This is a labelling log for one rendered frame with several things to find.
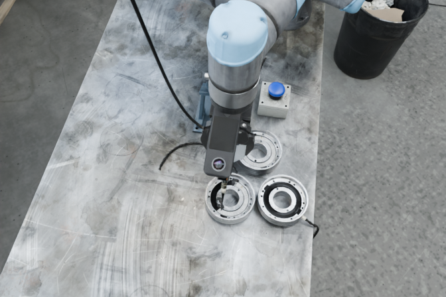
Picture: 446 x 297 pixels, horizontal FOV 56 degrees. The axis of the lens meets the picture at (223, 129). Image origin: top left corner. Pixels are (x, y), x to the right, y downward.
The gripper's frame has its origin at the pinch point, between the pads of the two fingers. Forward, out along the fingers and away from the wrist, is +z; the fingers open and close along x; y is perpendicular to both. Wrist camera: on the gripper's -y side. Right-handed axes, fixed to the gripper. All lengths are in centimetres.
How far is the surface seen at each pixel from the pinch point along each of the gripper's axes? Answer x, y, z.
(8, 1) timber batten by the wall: 134, 122, 92
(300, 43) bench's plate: -14.9, 45.1, 13.4
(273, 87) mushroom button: -8.2, 23.3, 5.7
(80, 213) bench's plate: 29.1, -10.7, 12.9
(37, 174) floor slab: 82, 27, 93
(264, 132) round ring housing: -7.5, 13.2, 10.0
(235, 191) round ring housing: -2.6, -1.9, 10.3
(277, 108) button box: -9.9, 19.8, 9.1
